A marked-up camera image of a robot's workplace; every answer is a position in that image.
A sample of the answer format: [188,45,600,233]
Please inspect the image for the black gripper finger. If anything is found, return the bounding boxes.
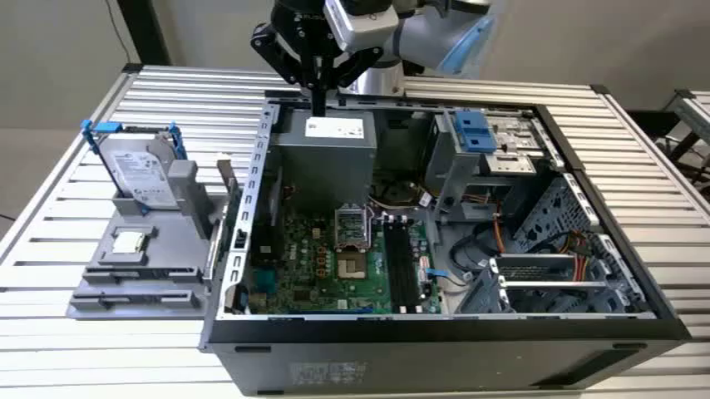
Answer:
[321,46,384,118]
[248,22,324,118]

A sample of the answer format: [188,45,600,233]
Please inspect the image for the black RAM slot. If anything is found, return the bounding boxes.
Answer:
[400,214,422,315]
[392,214,414,315]
[377,214,397,315]
[384,214,405,315]

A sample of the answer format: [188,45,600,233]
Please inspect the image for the blue plastic drive latch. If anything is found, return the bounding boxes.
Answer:
[460,127,497,153]
[452,111,489,132]

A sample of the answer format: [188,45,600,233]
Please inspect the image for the grey power supply unit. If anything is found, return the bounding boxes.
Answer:
[268,108,377,209]

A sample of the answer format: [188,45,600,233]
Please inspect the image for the grey metal drive cage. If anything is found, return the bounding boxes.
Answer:
[425,108,548,217]

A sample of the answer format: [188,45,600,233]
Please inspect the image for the green graphics card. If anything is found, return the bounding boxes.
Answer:
[202,151,246,290]

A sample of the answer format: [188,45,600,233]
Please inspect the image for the silver drive unit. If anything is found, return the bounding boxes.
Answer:
[481,151,536,175]

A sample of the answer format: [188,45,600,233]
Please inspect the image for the hard disk in blue carrier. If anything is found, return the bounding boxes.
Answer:
[79,119,186,215]

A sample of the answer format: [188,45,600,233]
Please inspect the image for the metal socket cover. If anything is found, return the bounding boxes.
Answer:
[333,203,370,253]

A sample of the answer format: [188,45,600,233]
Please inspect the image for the CPU socket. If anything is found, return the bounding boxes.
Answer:
[337,253,370,281]

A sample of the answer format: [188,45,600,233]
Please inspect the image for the grey parts rack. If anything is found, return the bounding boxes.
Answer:
[65,160,233,321]

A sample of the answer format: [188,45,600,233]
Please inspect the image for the silver CPU chip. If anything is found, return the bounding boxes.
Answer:
[111,231,147,254]

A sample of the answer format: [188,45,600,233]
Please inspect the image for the green motherboard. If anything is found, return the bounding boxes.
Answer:
[246,214,444,315]

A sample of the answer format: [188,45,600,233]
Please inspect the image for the grey metal disk bay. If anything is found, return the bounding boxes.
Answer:
[456,252,647,316]

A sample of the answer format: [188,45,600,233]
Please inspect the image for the blue expansion slot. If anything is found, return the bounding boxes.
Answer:
[286,306,373,315]

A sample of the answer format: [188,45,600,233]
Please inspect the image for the metal slat side table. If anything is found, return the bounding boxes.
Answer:
[656,87,710,184]

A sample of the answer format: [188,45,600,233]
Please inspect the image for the black open PC case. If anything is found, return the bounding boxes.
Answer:
[197,89,692,396]

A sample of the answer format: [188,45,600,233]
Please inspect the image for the black vertical post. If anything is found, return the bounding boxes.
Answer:
[113,0,173,67]

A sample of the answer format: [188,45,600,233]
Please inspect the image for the power supply wire bundle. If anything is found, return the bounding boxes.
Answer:
[368,174,438,209]

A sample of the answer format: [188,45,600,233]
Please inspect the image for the locking lever wire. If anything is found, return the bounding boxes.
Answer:
[362,207,389,253]

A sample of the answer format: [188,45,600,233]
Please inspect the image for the thin orange wire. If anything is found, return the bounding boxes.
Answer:
[489,199,506,255]

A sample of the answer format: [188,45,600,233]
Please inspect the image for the black looped wires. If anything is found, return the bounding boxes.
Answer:
[446,232,500,283]

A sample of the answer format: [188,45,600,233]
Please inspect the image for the orange yellow power wires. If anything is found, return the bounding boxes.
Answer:
[553,229,595,286]

